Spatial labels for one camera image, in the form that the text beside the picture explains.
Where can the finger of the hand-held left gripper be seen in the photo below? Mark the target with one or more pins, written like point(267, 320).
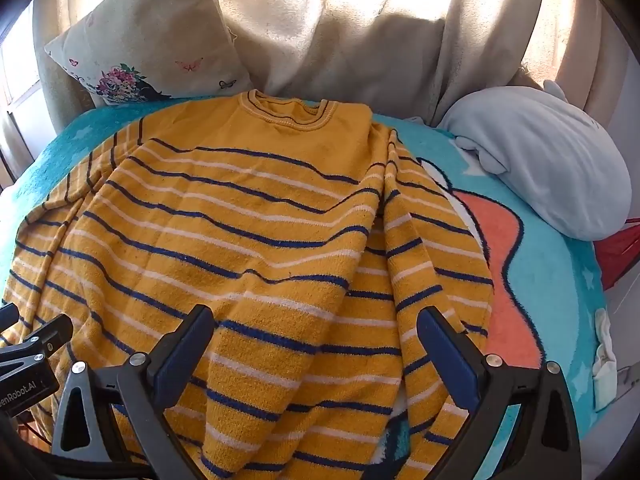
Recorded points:
point(50, 334)

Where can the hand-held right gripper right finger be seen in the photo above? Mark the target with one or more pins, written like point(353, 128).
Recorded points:
point(450, 355)

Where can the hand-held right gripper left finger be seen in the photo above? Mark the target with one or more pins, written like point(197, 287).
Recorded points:
point(184, 357)

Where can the yellow striped sweater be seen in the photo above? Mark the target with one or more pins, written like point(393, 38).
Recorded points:
point(240, 240)

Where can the turquoise printed fleece blanket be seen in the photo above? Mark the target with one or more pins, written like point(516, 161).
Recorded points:
point(545, 280)

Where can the small white cloth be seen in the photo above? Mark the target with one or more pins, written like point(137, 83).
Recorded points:
point(606, 355)

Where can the grey plush toy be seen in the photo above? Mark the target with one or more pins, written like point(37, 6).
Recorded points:
point(550, 160)

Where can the window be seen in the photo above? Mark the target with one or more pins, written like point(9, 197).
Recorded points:
point(17, 85)

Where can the floral butterfly pillow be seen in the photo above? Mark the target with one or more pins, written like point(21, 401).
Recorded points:
point(150, 40)

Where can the beige curtain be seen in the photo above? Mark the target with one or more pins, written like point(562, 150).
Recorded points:
point(350, 25)

